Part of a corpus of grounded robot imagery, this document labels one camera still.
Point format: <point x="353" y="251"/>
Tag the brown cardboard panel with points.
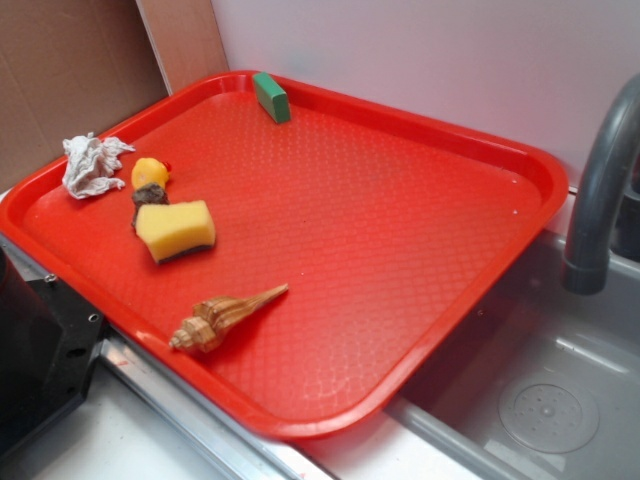
<point x="73" y="67"/>

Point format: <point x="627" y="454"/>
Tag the yellow kitchen sponge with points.
<point x="171" y="230"/>

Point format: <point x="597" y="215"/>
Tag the crumpled white paper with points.
<point x="92" y="164"/>

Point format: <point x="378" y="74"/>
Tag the yellow rubber duck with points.
<point x="150" y="170"/>

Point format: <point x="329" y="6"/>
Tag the metal edge rail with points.
<point x="140" y="422"/>

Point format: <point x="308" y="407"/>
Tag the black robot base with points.
<point x="50" y="339"/>

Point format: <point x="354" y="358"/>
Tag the grey toy faucet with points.
<point x="605" y="216"/>

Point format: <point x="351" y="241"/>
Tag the red plastic tray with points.
<point x="387" y="226"/>

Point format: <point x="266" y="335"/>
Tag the small brown rock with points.
<point x="149" y="194"/>

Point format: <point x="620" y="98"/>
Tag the green rectangular block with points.
<point x="272" y="97"/>

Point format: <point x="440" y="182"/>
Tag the brown spiral seashell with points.
<point x="212" y="320"/>

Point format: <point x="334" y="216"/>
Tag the grey plastic sink basin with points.
<point x="535" y="383"/>

